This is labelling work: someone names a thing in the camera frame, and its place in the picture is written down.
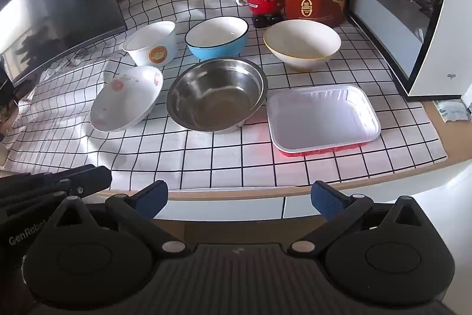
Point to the white bowl with orange logo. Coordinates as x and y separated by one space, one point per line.
155 53

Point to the black checked white tablecloth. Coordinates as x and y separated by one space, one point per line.
221 160

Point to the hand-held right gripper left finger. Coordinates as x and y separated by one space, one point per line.
153 195

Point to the white cabinet front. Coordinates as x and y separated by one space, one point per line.
239 206

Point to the white glass-sided computer case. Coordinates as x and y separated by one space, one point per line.
435 42

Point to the small paper packet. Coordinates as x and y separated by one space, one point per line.
451 112

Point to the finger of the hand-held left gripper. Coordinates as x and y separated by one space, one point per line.
29 195
88 176

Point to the blue enamel bowl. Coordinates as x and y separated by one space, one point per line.
206 51

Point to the black computer monitor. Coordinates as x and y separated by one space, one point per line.
55 5

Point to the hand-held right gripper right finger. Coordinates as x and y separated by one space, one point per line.
324 198

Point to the white and red tray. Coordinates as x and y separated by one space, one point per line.
320 115

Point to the stainless steel bowl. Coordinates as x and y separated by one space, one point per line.
214 97

